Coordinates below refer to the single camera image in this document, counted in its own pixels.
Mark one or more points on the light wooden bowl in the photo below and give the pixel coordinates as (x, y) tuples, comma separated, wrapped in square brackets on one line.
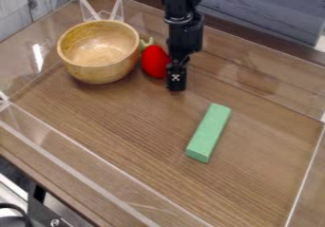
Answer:
[(99, 51)]

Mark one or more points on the black metal table frame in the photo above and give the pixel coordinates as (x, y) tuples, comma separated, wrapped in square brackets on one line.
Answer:
[(48, 212)]

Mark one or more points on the clear acrylic tray wall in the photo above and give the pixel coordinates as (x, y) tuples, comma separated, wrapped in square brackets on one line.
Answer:
[(105, 145)]

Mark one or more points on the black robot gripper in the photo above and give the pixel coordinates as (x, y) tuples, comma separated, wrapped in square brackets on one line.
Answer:
[(185, 41)]

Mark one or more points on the red plush strawberry toy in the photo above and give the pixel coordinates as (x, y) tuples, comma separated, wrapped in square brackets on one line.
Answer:
[(154, 59)]

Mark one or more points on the green rectangular foam block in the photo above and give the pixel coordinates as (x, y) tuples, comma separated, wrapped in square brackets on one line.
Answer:
[(208, 133)]

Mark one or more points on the clear acrylic corner bracket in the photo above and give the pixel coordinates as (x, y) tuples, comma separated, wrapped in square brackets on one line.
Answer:
[(93, 15)]

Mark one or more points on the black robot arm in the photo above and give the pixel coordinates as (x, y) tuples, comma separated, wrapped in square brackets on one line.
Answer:
[(178, 7)]

